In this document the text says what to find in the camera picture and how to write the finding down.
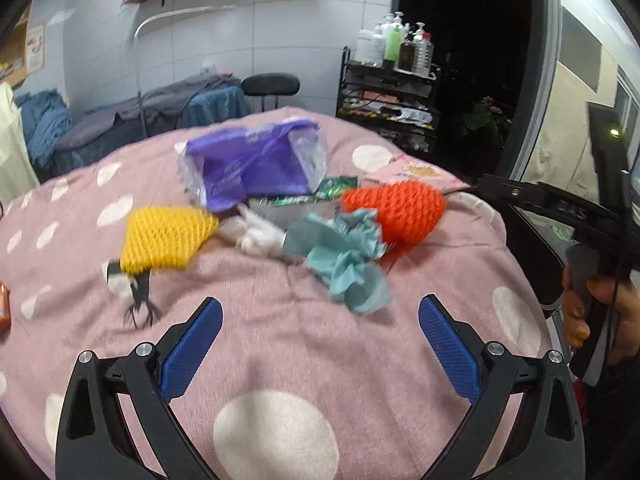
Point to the person's right hand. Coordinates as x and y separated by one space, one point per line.
575 305

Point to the clear pump bottle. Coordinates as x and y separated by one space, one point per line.
423 55

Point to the pile of blue towels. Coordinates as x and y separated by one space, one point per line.
45 125

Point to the white wide bottle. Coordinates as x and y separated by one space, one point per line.
369 47

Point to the wooden notice board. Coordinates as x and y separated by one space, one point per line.
15 50

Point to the white tissue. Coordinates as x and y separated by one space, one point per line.
260 234

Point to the cream cloth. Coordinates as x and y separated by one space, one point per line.
15 150

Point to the potted plant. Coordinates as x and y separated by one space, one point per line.
482 120

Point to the grey blanket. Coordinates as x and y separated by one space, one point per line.
150 105

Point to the white arc lamp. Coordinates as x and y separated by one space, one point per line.
150 20

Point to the teal paper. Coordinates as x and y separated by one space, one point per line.
340 260

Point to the black storage rack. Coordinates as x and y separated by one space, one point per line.
385 90

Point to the orange packet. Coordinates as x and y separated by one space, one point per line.
4 310

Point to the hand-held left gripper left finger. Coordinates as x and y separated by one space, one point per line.
192 350

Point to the black round stool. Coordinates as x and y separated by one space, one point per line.
270 85

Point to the orange foam fruit net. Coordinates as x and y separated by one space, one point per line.
405 210

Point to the green snack wrapper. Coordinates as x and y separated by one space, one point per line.
337 186
285 201

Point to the pink polka-dot blanket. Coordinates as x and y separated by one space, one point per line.
300 360

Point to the white pump bottle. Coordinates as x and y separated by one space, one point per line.
386 27

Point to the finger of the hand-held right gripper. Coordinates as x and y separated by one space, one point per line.
512 191

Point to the brown pump bottle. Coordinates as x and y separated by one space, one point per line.
407 52

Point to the massage bed with teal skirt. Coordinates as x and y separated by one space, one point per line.
215 105

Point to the small white object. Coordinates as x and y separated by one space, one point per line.
208 70

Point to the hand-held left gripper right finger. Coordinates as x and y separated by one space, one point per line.
450 350

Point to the yellow foam fruit net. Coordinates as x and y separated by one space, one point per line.
165 235

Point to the purple plastic bag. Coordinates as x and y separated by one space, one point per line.
250 165

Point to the wall poster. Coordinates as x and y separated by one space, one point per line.
35 47

